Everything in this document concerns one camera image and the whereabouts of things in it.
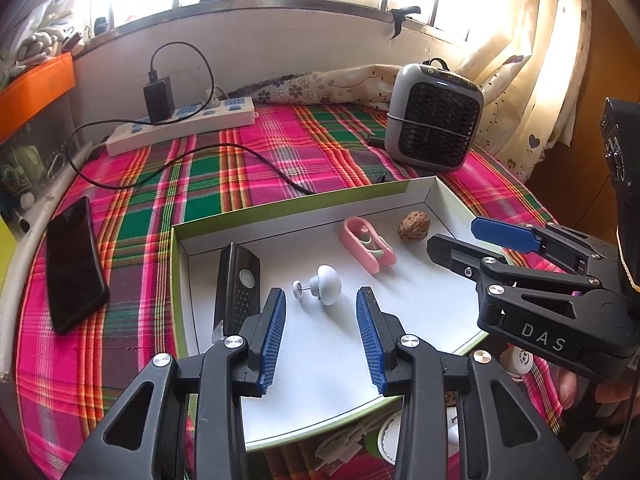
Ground black remote fob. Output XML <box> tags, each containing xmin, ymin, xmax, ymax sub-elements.
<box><xmin>212</xmin><ymin>242</ymin><xmax>262</xmax><ymax>346</ymax></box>

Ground grey portable heater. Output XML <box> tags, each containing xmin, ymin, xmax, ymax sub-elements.
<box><xmin>385</xmin><ymin>57</ymin><xmax>486</xmax><ymax>173</ymax></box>

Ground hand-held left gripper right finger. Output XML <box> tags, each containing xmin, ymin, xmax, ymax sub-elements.
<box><xmin>356</xmin><ymin>287</ymin><xmax>583</xmax><ymax>480</ymax></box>

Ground cream heart-print curtain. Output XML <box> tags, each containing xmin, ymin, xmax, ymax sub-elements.
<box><xmin>450</xmin><ymin>0</ymin><xmax>593</xmax><ymax>183</ymax></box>

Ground black charging cable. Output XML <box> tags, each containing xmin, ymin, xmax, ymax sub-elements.
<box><xmin>69</xmin><ymin>42</ymin><xmax>318</xmax><ymax>196</ymax></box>

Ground black window handle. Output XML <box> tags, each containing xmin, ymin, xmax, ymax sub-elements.
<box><xmin>389</xmin><ymin>6</ymin><xmax>422</xmax><ymax>40</ymax></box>

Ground floral cloth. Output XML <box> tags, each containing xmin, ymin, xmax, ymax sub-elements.
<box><xmin>227</xmin><ymin>62</ymin><xmax>406</xmax><ymax>111</ymax></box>

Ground person's right forearm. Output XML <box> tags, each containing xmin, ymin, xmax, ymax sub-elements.
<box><xmin>565</xmin><ymin>405</ymin><xmax>640</xmax><ymax>480</ymax></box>

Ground black charger adapter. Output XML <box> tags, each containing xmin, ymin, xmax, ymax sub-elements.
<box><xmin>143</xmin><ymin>76</ymin><xmax>176</xmax><ymax>123</ymax></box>

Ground white round jar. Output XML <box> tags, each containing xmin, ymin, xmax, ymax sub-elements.
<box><xmin>500</xmin><ymin>347</ymin><xmax>533</xmax><ymax>378</ymax></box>

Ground white plastic bags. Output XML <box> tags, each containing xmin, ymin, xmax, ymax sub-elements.
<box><xmin>0</xmin><ymin>0</ymin><xmax>86</xmax><ymax>78</ymax></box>

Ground white power strip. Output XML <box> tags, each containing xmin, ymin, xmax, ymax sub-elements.
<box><xmin>105</xmin><ymin>96</ymin><xmax>258</xmax><ymax>157</ymax></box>

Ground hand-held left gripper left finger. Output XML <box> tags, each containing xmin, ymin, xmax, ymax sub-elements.
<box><xmin>60</xmin><ymin>287</ymin><xmax>288</xmax><ymax>480</ymax></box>

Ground green and white cardboard box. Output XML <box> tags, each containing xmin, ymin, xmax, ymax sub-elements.
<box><xmin>170</xmin><ymin>176</ymin><xmax>516</xmax><ymax>453</ymax></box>

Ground pink clip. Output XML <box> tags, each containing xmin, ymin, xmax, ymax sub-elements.
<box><xmin>341</xmin><ymin>216</ymin><xmax>398</xmax><ymax>275</ymax></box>

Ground black smartphone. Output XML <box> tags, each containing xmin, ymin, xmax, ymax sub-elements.
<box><xmin>45</xmin><ymin>196</ymin><xmax>111</xmax><ymax>336</ymax></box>

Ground person's right hand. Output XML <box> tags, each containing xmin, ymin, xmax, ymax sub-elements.
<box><xmin>555</xmin><ymin>360</ymin><xmax>640</xmax><ymax>409</ymax></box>

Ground wooden cabinet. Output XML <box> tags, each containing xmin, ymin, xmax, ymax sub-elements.
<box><xmin>527</xmin><ymin>0</ymin><xmax>640</xmax><ymax>241</ymax></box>

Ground green figurine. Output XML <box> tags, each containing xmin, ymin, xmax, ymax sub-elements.
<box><xmin>0</xmin><ymin>145</ymin><xmax>43</xmax><ymax>196</ymax></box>

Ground white mushroom knob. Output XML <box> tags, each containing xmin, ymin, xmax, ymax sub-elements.
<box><xmin>292</xmin><ymin>264</ymin><xmax>343</xmax><ymax>307</ymax></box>

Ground orange box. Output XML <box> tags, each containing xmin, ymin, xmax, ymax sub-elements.
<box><xmin>0</xmin><ymin>51</ymin><xmax>77</xmax><ymax>142</ymax></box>

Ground plaid blanket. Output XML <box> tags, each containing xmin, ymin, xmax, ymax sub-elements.
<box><xmin>10</xmin><ymin>100</ymin><xmax>566</xmax><ymax>480</ymax></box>

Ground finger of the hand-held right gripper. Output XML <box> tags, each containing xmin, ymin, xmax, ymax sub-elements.
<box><xmin>471</xmin><ymin>216</ymin><xmax>622</xmax><ymax>282</ymax></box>
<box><xmin>426</xmin><ymin>233</ymin><xmax>609</xmax><ymax>329</ymax></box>

